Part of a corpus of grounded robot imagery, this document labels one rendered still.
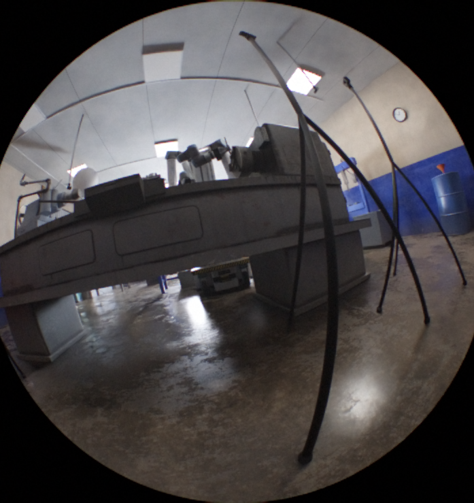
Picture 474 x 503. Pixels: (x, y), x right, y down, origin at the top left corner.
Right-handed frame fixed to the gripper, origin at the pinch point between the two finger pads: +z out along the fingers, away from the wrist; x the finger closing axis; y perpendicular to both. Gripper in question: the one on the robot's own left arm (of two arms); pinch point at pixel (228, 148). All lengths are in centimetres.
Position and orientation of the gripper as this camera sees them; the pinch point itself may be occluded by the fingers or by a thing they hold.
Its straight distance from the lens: 165.4
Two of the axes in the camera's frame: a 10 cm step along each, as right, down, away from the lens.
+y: 2.8, 8.2, -5.0
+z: 9.2, -3.8, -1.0
